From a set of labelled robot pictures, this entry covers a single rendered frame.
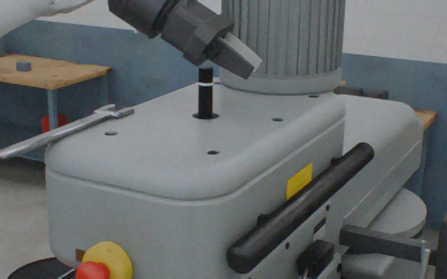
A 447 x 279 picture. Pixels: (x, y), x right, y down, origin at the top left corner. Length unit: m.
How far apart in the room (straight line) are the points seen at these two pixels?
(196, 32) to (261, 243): 0.28
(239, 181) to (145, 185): 0.10
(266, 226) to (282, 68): 0.33
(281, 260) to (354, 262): 0.43
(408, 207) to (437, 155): 3.75
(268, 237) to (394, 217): 0.74
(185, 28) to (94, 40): 5.52
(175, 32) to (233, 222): 0.27
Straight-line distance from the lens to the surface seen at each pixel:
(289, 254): 1.06
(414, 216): 1.60
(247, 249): 0.82
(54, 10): 1.05
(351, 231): 1.31
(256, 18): 1.13
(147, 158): 0.84
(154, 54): 6.14
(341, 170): 1.09
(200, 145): 0.89
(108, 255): 0.86
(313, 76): 1.15
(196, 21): 0.95
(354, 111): 1.59
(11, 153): 0.86
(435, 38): 5.23
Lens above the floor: 2.16
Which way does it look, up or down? 17 degrees down
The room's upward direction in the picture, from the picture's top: 1 degrees clockwise
